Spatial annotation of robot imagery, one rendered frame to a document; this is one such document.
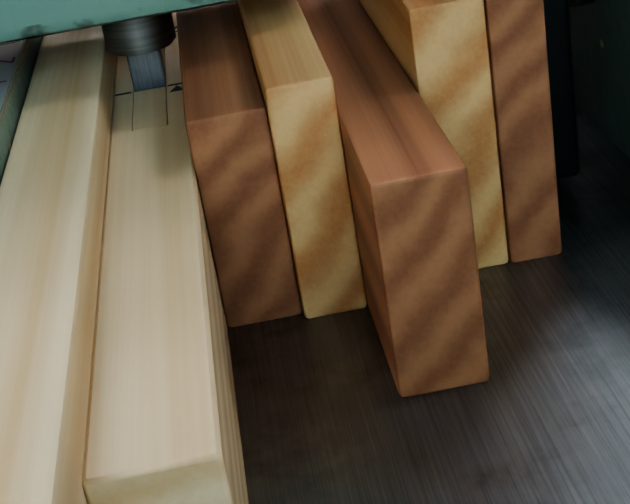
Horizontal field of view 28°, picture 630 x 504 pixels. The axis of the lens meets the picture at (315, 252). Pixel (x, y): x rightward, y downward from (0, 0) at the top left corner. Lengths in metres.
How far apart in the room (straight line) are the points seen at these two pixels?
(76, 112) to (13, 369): 0.12
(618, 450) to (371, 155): 0.07
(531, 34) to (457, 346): 0.07
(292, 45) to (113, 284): 0.09
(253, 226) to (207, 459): 0.11
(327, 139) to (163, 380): 0.09
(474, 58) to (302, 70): 0.04
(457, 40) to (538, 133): 0.03
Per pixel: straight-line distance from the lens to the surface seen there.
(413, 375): 0.25
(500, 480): 0.23
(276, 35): 0.31
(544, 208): 0.30
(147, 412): 0.19
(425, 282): 0.24
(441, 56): 0.28
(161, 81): 0.35
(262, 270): 0.29
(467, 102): 0.29
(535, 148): 0.29
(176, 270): 0.23
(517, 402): 0.25
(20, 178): 0.27
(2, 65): 0.33
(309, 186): 0.28
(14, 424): 0.18
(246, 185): 0.28
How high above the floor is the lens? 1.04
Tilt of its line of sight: 26 degrees down
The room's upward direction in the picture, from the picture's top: 10 degrees counter-clockwise
